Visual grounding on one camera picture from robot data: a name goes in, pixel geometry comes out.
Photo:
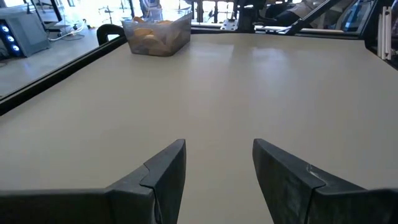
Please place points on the grey computer tower blue fans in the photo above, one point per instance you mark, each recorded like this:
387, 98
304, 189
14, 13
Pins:
31, 31

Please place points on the silver mounting plate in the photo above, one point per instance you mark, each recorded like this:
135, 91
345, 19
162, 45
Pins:
229, 25

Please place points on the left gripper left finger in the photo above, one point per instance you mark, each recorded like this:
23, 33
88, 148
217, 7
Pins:
140, 202

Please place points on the grey mesh basket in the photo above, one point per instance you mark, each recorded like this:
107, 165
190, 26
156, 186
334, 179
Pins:
177, 40

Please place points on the black clamp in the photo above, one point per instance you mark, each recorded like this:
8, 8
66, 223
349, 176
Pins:
104, 28

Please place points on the large tan rubber band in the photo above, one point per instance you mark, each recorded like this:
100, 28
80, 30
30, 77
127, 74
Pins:
143, 32

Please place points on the black aluminium table frame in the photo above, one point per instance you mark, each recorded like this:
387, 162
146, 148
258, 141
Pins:
46, 80

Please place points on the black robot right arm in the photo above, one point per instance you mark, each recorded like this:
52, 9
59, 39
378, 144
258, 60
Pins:
247, 18

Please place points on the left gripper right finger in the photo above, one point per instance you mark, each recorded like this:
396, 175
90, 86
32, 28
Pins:
295, 199

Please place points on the silver aluminium extrusion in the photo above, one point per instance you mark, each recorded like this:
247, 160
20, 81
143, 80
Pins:
385, 31

